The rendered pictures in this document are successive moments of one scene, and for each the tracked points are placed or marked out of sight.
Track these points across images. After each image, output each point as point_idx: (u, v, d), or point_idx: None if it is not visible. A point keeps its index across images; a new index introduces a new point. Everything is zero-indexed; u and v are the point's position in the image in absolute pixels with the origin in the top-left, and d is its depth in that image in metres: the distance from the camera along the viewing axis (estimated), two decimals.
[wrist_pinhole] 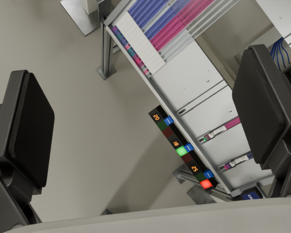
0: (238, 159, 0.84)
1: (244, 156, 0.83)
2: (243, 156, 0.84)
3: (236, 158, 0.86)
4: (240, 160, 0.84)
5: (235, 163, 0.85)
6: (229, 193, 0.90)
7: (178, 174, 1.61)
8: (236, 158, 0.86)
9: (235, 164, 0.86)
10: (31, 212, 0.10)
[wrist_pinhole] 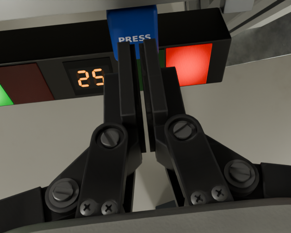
0: None
1: None
2: None
3: None
4: None
5: None
6: None
7: None
8: None
9: None
10: (131, 188, 0.10)
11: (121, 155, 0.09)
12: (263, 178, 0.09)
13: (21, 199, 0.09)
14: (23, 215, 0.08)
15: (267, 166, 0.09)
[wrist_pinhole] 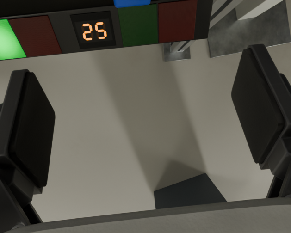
0: None
1: None
2: None
3: None
4: None
5: None
6: None
7: (172, 53, 0.86)
8: None
9: None
10: (32, 211, 0.10)
11: None
12: None
13: None
14: None
15: None
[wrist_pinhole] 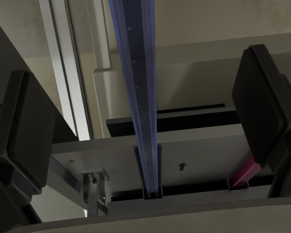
0: None
1: None
2: None
3: None
4: None
5: None
6: None
7: None
8: None
9: None
10: (31, 212, 0.10)
11: None
12: None
13: None
14: None
15: None
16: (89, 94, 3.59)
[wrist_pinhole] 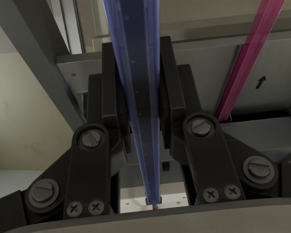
0: None
1: None
2: None
3: None
4: None
5: None
6: None
7: None
8: None
9: None
10: (117, 187, 0.10)
11: (104, 154, 0.09)
12: (282, 176, 0.09)
13: (0, 204, 0.09)
14: (4, 219, 0.08)
15: (287, 165, 0.09)
16: None
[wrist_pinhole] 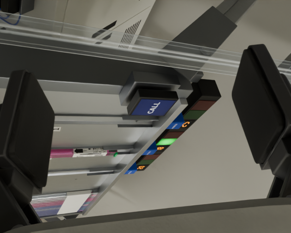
0: None
1: None
2: None
3: None
4: None
5: None
6: (185, 100, 0.39)
7: None
8: None
9: None
10: (32, 212, 0.10)
11: None
12: None
13: None
14: None
15: None
16: None
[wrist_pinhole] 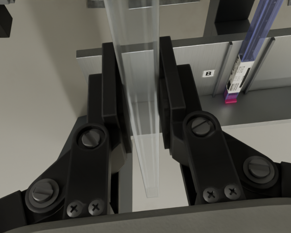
0: (235, 77, 0.31)
1: (241, 65, 0.29)
2: (237, 64, 0.29)
3: (230, 76, 0.32)
4: (241, 75, 0.30)
5: (239, 85, 0.32)
6: None
7: (95, 1, 0.97)
8: (230, 75, 0.32)
9: (240, 86, 0.32)
10: (117, 187, 0.10)
11: (104, 154, 0.09)
12: (282, 176, 0.09)
13: (0, 204, 0.09)
14: (4, 219, 0.08)
15: (287, 165, 0.09)
16: None
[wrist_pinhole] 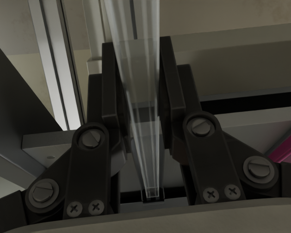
0: None
1: None
2: None
3: None
4: None
5: None
6: None
7: None
8: None
9: None
10: (117, 187, 0.10)
11: (104, 154, 0.09)
12: (282, 176, 0.09)
13: (0, 204, 0.09)
14: (4, 219, 0.08)
15: (287, 165, 0.09)
16: None
